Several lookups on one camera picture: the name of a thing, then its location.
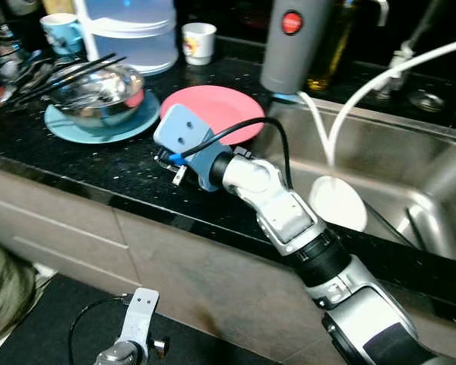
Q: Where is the pink plate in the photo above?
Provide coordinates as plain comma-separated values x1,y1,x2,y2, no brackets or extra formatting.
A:
159,84,268,146

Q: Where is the steel bowl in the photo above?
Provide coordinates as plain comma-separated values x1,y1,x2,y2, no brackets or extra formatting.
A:
57,62,146,129

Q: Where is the black chopstick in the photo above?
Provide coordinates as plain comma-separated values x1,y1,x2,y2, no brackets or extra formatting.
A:
17,56,128,103
14,53,116,96

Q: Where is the white hose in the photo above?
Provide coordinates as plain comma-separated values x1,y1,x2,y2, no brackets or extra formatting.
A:
297,37,456,170

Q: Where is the teal plate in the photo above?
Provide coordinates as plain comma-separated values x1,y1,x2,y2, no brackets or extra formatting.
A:
44,90,162,144

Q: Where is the black floor mat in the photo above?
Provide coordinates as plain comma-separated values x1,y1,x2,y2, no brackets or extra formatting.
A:
0,272,278,365

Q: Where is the wide brown cabinet panel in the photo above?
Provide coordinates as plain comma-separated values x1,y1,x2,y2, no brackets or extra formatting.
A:
114,209,456,365

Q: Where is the white cartoon print cup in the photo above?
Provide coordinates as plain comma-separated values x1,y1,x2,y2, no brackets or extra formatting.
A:
182,22,217,66

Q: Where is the brown drawer front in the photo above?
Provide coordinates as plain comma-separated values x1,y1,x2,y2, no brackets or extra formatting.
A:
0,167,130,249
0,196,141,287

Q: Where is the translucent white water container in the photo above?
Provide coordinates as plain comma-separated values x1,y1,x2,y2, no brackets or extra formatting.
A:
74,0,180,76

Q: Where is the small blue pad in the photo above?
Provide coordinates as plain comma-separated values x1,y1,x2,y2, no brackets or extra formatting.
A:
272,91,302,104

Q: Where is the blue mug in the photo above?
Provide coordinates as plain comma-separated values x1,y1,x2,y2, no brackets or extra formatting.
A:
40,13,85,57

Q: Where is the grey thermos flask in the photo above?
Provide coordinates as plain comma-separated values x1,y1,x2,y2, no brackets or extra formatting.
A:
259,0,336,96

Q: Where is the green plastic bag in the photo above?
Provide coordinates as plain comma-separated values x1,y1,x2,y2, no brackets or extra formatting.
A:
0,237,40,349

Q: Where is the white plate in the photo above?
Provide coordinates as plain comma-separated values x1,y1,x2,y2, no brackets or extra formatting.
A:
309,176,369,233

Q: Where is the yellow oil bottle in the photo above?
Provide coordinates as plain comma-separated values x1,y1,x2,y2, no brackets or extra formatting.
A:
308,0,359,93

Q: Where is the round metal sink fitting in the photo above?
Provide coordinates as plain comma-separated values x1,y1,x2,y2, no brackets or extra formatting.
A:
410,90,445,113

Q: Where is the steel sink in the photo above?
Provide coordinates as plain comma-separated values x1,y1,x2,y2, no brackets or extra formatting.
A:
247,95,456,267

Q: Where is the sink faucet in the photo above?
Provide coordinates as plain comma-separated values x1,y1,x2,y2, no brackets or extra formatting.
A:
374,0,445,101

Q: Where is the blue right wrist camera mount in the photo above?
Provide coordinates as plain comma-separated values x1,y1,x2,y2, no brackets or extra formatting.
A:
153,103,234,192

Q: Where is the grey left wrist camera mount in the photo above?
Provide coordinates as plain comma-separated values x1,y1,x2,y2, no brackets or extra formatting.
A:
120,287,162,360

